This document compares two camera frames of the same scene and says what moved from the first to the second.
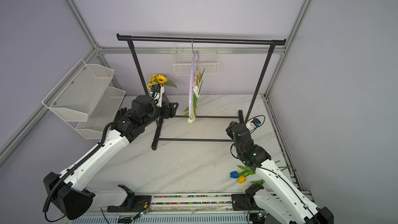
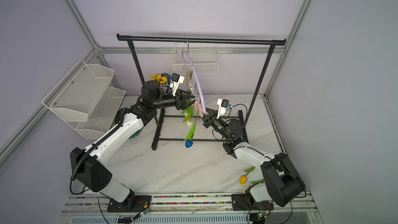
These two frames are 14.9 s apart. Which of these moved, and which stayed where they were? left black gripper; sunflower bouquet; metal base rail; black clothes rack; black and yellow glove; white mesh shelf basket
Moved: left black gripper
Stayed: black and yellow glove; black clothes rack; metal base rail; white mesh shelf basket; sunflower bouquet
